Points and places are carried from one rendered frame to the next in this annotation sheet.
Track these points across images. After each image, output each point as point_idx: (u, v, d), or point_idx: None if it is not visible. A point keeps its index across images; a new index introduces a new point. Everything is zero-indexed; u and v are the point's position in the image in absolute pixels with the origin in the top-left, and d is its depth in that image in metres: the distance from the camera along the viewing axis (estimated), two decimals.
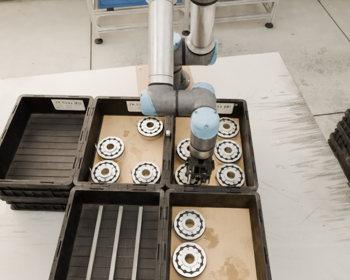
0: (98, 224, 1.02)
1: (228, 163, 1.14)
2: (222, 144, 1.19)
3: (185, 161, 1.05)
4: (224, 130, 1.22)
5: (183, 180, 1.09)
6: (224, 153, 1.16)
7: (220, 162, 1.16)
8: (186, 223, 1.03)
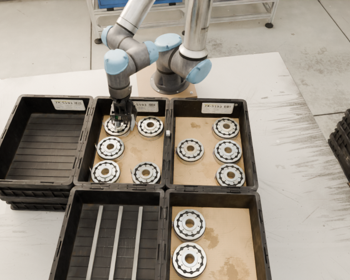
0: (98, 224, 1.02)
1: (228, 163, 1.14)
2: (222, 144, 1.19)
3: (110, 109, 1.18)
4: (224, 130, 1.22)
5: (111, 129, 1.23)
6: (224, 153, 1.16)
7: (220, 162, 1.16)
8: (186, 223, 1.03)
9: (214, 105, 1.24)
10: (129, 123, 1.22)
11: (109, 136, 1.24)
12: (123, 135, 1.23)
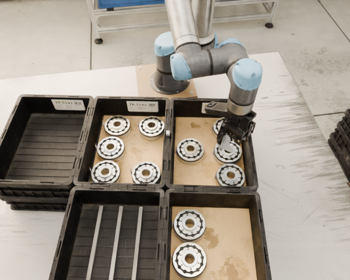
0: (98, 224, 1.02)
1: (228, 163, 1.14)
2: None
3: (219, 135, 1.00)
4: None
5: (111, 129, 1.23)
6: (224, 153, 1.16)
7: (220, 162, 1.16)
8: (186, 223, 1.03)
9: None
10: None
11: (109, 136, 1.24)
12: (123, 135, 1.23)
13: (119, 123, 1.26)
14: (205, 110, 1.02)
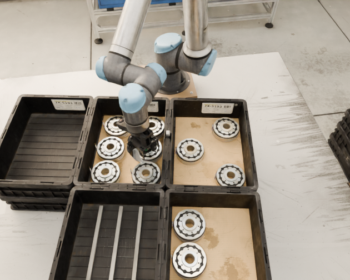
0: (98, 224, 1.02)
1: (146, 160, 1.15)
2: None
3: (127, 149, 1.08)
4: (224, 130, 1.22)
5: (111, 129, 1.23)
6: None
7: None
8: (186, 223, 1.03)
9: (214, 105, 1.24)
10: None
11: (109, 136, 1.24)
12: (123, 135, 1.23)
13: None
14: (116, 125, 1.10)
